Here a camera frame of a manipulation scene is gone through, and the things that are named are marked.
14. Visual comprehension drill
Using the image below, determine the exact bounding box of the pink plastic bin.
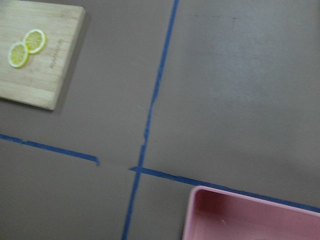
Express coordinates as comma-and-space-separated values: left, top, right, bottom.
182, 186, 320, 240

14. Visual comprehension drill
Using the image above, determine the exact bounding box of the lemon slice upper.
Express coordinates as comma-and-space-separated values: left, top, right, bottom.
23, 28, 47, 54

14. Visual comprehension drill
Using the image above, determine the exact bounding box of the wooden cutting board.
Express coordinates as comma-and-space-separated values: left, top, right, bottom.
0, 0, 86, 110

